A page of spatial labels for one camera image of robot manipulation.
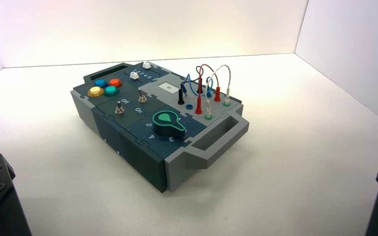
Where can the dark teal rotary knob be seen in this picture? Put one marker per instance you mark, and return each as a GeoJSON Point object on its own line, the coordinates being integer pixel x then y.
{"type": "Point", "coordinates": [168, 123]}

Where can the black banana plug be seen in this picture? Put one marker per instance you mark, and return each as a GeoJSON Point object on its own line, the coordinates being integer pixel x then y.
{"type": "Point", "coordinates": [181, 96]}

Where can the small white display label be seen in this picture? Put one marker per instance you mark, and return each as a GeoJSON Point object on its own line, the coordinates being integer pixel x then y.
{"type": "Point", "coordinates": [167, 87]}

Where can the grey and teal task box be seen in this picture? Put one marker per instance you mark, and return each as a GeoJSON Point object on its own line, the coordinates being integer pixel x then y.
{"type": "Point", "coordinates": [136, 148]}

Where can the white slider knob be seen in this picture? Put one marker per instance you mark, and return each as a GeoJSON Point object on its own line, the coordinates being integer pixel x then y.
{"type": "Point", "coordinates": [134, 75]}
{"type": "Point", "coordinates": [147, 65]}

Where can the teal round push button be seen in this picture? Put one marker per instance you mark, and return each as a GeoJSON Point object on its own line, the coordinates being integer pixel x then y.
{"type": "Point", "coordinates": [111, 90]}

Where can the orange round push button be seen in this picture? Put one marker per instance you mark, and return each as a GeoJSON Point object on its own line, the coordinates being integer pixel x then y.
{"type": "Point", "coordinates": [114, 82]}

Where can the blue round push button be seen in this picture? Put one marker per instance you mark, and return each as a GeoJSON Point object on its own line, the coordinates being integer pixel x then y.
{"type": "Point", "coordinates": [100, 82]}

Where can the yellow round push button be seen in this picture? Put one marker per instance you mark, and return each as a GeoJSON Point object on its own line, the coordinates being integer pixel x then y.
{"type": "Point", "coordinates": [95, 91]}

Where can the metal toggle switch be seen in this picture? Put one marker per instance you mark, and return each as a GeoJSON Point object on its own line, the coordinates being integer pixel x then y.
{"type": "Point", "coordinates": [119, 108]}
{"type": "Point", "coordinates": [140, 96]}

